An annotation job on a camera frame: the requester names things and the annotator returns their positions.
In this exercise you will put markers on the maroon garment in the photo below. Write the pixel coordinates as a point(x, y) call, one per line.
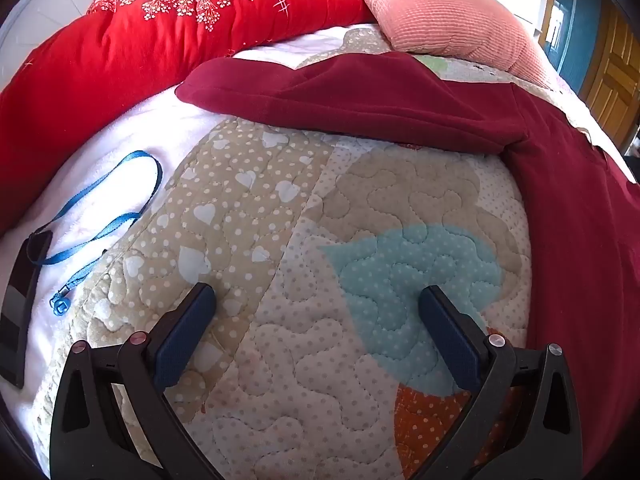
point(400, 95)

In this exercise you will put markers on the white plush blanket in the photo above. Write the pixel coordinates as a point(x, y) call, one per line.
point(115, 145)

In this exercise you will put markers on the white wall switch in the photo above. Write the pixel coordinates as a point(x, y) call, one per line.
point(555, 25)

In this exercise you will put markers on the wooden panelled door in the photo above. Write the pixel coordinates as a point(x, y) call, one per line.
point(615, 70)

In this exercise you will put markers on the red floral duvet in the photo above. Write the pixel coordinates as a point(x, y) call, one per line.
point(100, 70)

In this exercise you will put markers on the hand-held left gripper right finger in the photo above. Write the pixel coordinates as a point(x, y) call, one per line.
point(450, 340)

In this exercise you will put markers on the patchwork heart quilt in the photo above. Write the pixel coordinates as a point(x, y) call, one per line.
point(300, 260)

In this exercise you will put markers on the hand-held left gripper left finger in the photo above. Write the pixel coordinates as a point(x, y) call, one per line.
point(182, 330)

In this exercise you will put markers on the black phone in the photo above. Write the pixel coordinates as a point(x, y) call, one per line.
point(17, 310)

